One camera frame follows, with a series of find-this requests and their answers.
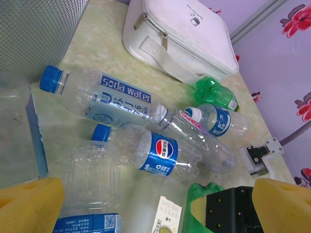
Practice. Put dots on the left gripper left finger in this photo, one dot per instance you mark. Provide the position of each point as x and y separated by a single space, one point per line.
26 206

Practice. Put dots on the aluminium corner post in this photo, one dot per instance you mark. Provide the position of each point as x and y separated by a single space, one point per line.
257 21

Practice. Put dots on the white zippered case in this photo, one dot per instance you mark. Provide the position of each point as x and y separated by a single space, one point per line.
184 36

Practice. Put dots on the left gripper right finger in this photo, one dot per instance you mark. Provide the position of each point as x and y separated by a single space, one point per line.
284 208

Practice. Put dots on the Pepsi label clear bottle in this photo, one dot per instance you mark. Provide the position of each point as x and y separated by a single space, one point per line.
162 153

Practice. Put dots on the ribbed clear bottle blue label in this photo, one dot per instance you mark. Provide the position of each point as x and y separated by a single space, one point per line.
92 170

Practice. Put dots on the soda water bottle blue cap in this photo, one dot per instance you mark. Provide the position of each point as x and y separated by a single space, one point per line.
109 99

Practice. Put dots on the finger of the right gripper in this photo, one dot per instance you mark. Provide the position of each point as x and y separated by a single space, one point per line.
199 210

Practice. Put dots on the Ganten label clear bottle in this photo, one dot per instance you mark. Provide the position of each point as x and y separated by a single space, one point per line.
206 148

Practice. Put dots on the small blue label bottle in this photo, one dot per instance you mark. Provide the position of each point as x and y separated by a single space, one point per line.
218 121

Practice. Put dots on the green mesh waste bin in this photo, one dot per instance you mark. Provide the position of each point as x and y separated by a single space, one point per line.
36 31

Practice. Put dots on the green plastic bottle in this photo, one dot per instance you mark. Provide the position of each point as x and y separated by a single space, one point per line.
211 92
196 191

